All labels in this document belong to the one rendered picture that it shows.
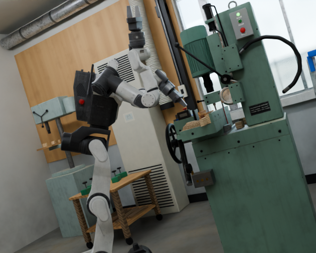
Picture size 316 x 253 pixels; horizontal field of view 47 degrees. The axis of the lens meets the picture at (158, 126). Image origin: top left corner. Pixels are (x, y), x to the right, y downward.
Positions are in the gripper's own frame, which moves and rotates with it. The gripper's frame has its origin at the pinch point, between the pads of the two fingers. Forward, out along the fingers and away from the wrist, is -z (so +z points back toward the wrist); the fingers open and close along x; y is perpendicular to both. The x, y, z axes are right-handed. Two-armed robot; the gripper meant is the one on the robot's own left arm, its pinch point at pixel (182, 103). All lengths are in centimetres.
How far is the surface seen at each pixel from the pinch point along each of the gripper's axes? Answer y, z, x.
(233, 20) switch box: 58, 9, 5
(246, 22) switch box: 62, 3, 5
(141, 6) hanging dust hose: 10, 124, -141
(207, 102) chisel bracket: 10.2, -10.8, -8.1
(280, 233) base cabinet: -13, -97, 10
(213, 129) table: 7.8, -27.7, 26.4
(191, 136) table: -4.2, -21.0, 26.4
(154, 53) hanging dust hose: -16, 80, -139
